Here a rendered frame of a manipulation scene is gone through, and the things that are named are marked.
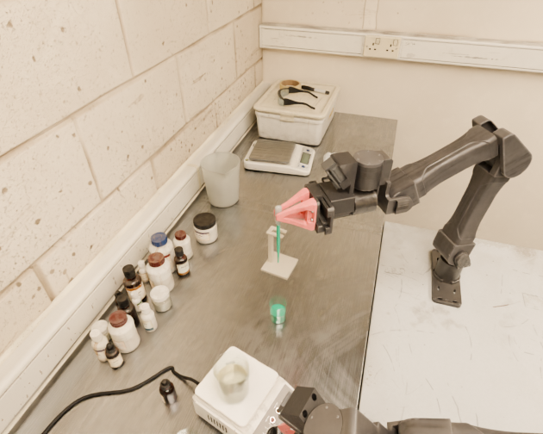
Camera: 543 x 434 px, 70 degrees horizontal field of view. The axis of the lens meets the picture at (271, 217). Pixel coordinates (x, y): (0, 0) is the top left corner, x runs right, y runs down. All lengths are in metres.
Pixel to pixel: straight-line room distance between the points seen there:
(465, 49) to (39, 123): 1.54
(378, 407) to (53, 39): 0.96
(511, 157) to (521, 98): 1.11
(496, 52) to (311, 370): 1.43
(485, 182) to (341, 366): 0.51
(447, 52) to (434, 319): 1.15
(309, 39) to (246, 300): 1.24
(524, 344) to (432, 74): 1.21
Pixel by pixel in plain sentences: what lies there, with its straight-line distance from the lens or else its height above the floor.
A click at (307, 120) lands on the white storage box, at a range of 1.61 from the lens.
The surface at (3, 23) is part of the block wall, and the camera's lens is 0.83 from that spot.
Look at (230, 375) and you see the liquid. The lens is 0.76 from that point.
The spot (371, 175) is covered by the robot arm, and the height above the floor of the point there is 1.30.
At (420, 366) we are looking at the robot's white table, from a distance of 0.97.
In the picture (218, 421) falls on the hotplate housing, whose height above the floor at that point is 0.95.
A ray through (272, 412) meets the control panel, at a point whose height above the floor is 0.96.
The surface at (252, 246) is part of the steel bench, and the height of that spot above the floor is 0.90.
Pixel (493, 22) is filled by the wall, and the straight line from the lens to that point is 1.89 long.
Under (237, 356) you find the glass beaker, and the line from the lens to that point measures 0.75.
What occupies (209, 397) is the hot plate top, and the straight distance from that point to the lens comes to 0.79.
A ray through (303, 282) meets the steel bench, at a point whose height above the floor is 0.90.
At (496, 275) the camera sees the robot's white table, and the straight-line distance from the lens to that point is 1.24.
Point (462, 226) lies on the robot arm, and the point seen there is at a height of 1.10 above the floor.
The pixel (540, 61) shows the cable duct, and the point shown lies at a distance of 1.91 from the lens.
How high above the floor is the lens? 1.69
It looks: 39 degrees down
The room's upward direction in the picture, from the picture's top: straight up
